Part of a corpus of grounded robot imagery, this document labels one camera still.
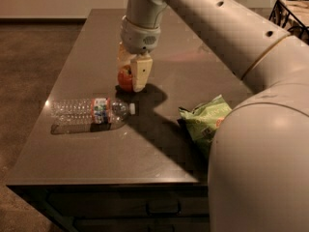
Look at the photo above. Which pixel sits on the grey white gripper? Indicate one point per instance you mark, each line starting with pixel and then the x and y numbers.
pixel 139 39

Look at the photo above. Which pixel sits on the red apple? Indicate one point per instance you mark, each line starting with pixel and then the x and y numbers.
pixel 125 78

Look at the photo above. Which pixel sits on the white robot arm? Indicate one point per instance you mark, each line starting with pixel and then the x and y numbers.
pixel 258 175

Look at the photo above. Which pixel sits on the clear plastic water bottle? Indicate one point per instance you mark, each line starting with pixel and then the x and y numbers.
pixel 97 111

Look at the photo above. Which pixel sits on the green chip bag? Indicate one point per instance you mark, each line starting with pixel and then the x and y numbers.
pixel 203 121

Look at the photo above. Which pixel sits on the dark upper drawer front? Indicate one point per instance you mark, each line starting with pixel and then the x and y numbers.
pixel 131 203

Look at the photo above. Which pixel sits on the dark drawer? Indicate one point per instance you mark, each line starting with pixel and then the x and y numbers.
pixel 163 224
pixel 131 203

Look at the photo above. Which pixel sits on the dark lower drawer front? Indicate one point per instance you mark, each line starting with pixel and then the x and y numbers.
pixel 163 224

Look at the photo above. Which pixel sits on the black wire basket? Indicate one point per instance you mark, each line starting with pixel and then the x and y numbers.
pixel 292 15

